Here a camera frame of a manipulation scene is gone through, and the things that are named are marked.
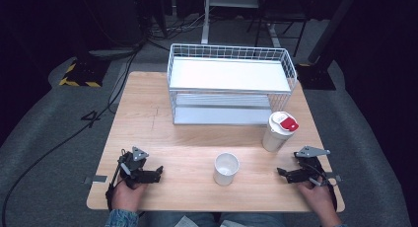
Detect black strap of left gripper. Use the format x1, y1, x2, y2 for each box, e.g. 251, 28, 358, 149
104, 149, 128, 212

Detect yellow black striped stand base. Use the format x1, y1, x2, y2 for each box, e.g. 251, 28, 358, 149
58, 57, 111, 89

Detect white wire shelf rack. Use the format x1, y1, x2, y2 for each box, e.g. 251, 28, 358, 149
167, 42, 299, 126

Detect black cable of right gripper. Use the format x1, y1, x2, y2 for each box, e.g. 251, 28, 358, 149
309, 162, 339, 212

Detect person's legs in jeans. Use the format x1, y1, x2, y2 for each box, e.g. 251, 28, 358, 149
141, 211, 289, 227

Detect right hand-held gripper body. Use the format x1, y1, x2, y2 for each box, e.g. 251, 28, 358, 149
294, 145, 331, 188

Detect person's left hand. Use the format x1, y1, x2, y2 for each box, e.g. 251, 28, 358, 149
111, 180, 147, 213

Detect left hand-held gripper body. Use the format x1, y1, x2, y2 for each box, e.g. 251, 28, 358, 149
117, 146, 156, 190

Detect person's right hand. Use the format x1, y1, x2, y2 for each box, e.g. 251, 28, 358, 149
297, 181, 336, 220

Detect grey tape strip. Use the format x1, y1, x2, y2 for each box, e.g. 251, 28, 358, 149
83, 175, 108, 185
326, 172, 343, 184

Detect white tumbler with red lid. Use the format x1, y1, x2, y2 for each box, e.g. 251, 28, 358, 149
261, 111, 300, 153

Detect black floor cable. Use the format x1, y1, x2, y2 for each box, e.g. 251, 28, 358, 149
0, 38, 144, 227

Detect black chair frame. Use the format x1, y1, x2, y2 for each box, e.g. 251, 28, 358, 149
245, 0, 311, 58

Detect dark slanted pole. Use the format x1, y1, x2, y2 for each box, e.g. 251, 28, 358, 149
307, 0, 362, 65

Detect white paper cup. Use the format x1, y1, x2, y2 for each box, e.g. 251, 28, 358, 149
213, 152, 241, 187

